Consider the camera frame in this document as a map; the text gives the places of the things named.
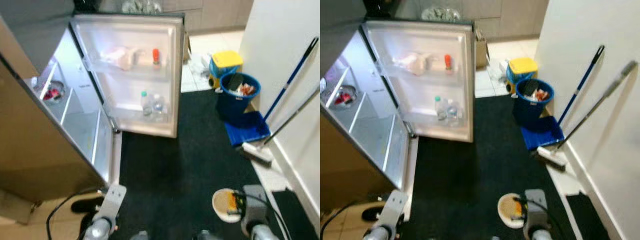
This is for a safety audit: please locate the blue handled mop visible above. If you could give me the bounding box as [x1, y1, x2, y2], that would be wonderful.
[557, 44, 606, 126]
[262, 37, 320, 124]

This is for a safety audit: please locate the blue dustpan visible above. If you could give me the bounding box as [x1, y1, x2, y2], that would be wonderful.
[520, 115, 565, 151]
[223, 110, 271, 148]

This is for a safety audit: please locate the yellow lidded blue bin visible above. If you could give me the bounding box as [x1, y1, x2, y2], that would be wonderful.
[506, 57, 539, 95]
[209, 50, 245, 90]

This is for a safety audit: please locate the black object atop fridge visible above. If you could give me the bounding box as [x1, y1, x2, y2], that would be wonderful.
[74, 0, 99, 14]
[363, 0, 387, 19]

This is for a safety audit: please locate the black slipper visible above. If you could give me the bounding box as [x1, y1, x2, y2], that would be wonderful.
[71, 196, 106, 214]
[360, 204, 387, 223]

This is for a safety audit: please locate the grey handled white broom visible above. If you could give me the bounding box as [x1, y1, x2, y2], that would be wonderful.
[531, 60, 639, 172]
[241, 87, 321, 167]

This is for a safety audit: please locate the green capped water bottle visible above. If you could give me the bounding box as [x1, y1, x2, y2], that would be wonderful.
[433, 95, 447, 122]
[140, 90, 153, 117]

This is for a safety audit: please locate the small cardboard box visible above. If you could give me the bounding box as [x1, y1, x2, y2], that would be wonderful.
[183, 29, 192, 64]
[473, 26, 490, 69]

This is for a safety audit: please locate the white lined fridge door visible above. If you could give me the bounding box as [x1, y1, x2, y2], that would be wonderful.
[360, 19, 475, 144]
[69, 13, 185, 139]

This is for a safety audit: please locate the grey fridge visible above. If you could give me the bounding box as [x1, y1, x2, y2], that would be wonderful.
[320, 0, 420, 211]
[0, 0, 122, 203]

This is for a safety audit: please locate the clear glass dish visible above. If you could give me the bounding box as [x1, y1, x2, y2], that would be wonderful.
[121, 0, 164, 15]
[420, 5, 462, 22]

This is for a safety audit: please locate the blue bucket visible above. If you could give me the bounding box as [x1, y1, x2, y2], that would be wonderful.
[215, 72, 261, 121]
[512, 78, 555, 127]

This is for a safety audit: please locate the white yellow noodle bowl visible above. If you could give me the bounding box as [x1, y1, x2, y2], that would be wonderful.
[212, 188, 244, 224]
[497, 192, 527, 230]

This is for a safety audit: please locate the white plastic bag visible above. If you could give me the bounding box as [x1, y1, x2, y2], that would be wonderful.
[487, 59, 511, 87]
[192, 54, 214, 82]

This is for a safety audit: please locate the clear water bottle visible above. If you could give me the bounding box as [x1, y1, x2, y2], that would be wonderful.
[445, 98, 460, 124]
[152, 94, 166, 122]

